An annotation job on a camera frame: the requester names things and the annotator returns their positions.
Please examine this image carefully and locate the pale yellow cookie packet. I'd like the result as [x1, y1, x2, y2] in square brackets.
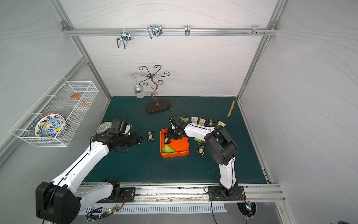
[218, 120, 226, 127]

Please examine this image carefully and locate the metal double hook left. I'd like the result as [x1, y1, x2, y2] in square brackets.
[116, 29, 131, 49]

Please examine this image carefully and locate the metal double hook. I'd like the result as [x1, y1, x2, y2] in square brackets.
[116, 29, 131, 49]
[147, 25, 163, 39]

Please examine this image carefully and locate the wooden knife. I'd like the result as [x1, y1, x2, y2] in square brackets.
[227, 100, 235, 118]

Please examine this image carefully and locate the orange plastic spoon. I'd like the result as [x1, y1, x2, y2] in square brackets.
[71, 94, 91, 108]

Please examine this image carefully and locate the black cookie packet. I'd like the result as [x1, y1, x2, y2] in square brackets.
[208, 119, 215, 127]
[197, 141, 206, 157]

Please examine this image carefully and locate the blue yellow painted plate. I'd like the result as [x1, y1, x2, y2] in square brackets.
[34, 113, 70, 138]

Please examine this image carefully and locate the brown metal glass stand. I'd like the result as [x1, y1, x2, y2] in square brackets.
[139, 65, 171, 113]

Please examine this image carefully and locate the white cookie packet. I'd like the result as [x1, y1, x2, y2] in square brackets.
[191, 116, 199, 124]

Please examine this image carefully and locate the metal hook right end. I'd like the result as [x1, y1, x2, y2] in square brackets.
[243, 25, 267, 36]

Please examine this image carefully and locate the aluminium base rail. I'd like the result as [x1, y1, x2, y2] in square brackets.
[81, 182, 286, 203]

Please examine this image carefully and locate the white wire basket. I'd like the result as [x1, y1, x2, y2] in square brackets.
[9, 76, 99, 147]

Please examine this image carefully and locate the green patterned ceramic bowl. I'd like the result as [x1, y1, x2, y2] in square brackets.
[97, 122, 113, 134]

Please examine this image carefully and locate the black drycake packet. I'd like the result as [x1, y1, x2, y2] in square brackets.
[147, 131, 155, 142]

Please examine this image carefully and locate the aluminium top rail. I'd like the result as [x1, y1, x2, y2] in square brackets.
[62, 26, 278, 37]

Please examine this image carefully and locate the metal double hook middle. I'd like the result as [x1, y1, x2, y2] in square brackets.
[147, 25, 163, 39]

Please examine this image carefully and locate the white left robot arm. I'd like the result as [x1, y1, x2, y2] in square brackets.
[35, 132, 143, 224]

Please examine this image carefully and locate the orange plastic storage box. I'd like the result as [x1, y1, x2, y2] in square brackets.
[160, 129, 190, 158]

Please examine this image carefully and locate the metal single hook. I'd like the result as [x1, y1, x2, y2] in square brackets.
[185, 25, 190, 36]

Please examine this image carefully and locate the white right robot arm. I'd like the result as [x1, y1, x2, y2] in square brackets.
[167, 122, 237, 191]

